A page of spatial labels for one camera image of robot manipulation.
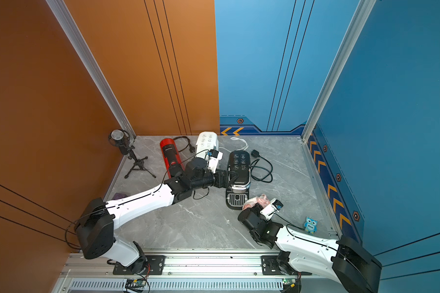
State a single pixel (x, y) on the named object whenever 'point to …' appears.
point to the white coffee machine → (206, 141)
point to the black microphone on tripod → (120, 138)
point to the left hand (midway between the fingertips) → (233, 172)
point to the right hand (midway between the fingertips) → (252, 205)
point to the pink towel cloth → (262, 199)
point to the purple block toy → (119, 195)
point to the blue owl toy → (310, 225)
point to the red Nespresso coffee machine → (170, 153)
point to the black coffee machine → (238, 192)
